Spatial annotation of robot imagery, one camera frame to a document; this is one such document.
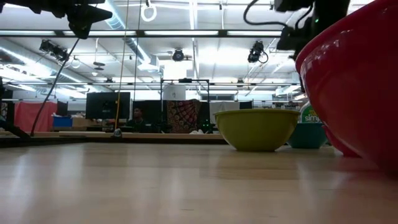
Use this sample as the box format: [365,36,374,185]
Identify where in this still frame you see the black overhead light bar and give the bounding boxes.
[0,29,282,39]

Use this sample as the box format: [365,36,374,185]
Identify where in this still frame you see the wooden bench top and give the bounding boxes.
[0,131,228,147]

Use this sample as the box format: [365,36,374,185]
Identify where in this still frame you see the teal bowl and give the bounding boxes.
[287,122,328,149]

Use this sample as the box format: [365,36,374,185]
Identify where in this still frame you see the green cleaner spray bottle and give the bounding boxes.
[298,101,325,124]

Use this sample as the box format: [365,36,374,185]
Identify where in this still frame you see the black rig strut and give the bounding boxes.
[0,77,31,140]

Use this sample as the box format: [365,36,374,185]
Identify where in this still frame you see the large black monitor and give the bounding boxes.
[85,91,131,121]

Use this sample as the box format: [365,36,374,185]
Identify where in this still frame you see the round black ceiling camera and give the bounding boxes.
[172,48,185,62]

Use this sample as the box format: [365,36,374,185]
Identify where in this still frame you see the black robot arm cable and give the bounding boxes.
[243,0,292,29]

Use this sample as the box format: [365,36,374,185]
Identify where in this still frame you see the white curtain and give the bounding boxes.
[208,101,241,124]

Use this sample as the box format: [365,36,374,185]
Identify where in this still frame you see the patterned tapestry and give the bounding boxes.
[166,99,201,134]

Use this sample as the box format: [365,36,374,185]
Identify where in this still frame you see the small black monitor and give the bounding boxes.
[56,100,69,117]

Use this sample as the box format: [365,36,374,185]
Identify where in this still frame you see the cardboard box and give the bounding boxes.
[72,117,104,128]

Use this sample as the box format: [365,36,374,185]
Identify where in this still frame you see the red cloth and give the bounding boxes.
[14,101,58,133]

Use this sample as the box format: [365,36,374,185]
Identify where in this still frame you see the yellow hanging rope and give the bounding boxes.
[114,0,130,131]

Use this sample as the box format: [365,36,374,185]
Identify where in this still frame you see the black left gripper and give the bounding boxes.
[65,3,113,40]

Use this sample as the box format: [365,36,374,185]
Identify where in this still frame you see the long black ceiling camera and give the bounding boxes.
[39,39,70,62]

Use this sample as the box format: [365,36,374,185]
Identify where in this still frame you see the yellow-green bowl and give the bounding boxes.
[213,108,301,153]

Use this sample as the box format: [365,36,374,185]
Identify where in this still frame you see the thin black slanted cable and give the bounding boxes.
[29,37,80,138]

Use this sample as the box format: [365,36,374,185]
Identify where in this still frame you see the black metal frame stand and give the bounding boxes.
[159,78,211,134]

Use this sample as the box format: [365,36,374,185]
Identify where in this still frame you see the black ceiling camera with cable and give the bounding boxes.
[247,40,269,65]

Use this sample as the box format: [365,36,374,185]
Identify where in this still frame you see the white hanging ring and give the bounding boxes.
[140,2,158,23]

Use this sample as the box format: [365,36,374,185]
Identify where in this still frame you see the person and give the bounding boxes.
[126,106,150,133]

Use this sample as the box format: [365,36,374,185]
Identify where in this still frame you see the blue storage bin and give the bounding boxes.
[52,116,73,128]

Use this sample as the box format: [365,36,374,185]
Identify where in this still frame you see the large red bowl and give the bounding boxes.
[295,0,398,175]

